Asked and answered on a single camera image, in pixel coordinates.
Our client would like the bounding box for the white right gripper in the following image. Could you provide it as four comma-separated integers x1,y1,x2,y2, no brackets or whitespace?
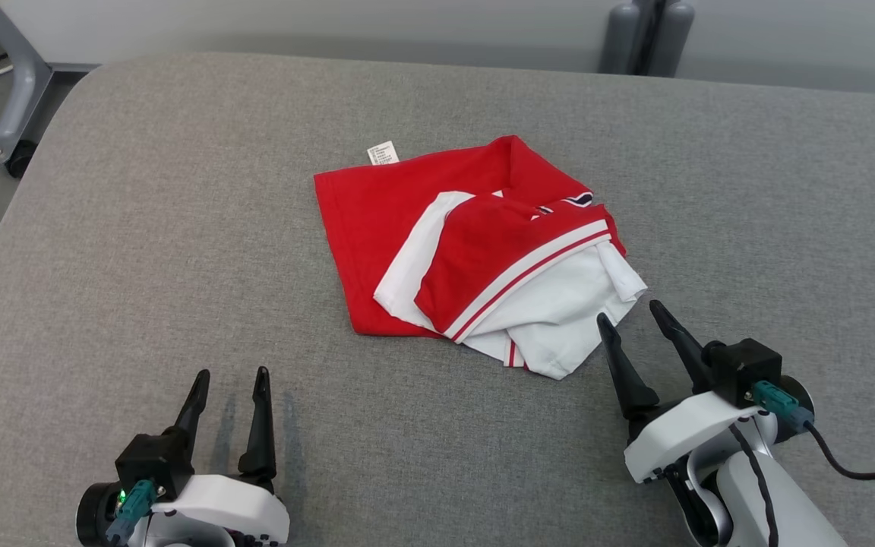
598,301,816,485

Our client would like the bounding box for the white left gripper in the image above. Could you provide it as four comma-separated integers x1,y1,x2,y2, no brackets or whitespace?
77,368,290,547

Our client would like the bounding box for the red garment with white hem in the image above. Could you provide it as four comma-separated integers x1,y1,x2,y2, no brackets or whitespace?
314,135,607,337

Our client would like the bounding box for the grey wheeled stand leg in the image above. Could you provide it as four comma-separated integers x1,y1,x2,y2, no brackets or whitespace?
0,0,55,179

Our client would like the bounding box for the teal left camera connector cable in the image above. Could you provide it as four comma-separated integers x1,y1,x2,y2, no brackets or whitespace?
106,479,159,546

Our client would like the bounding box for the teal camera connector cable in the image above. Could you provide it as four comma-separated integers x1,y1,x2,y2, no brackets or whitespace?
753,381,875,482
106,479,159,546

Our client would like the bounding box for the teal right camera connector cable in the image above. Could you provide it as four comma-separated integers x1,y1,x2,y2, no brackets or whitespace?
753,381,875,482

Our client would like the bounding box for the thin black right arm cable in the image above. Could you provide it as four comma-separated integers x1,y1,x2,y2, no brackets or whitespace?
726,425,780,547

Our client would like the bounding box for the grey rounded post cylinder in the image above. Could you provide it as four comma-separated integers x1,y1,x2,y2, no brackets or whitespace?
649,0,695,78
599,0,647,74

